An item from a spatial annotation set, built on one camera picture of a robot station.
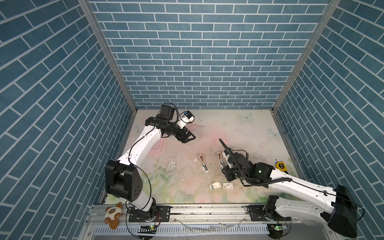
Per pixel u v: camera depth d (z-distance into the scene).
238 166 0.57
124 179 0.42
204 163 0.89
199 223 0.72
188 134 0.72
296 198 0.49
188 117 0.71
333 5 0.70
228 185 0.82
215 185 0.83
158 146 0.76
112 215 0.71
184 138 0.72
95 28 0.77
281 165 0.89
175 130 0.70
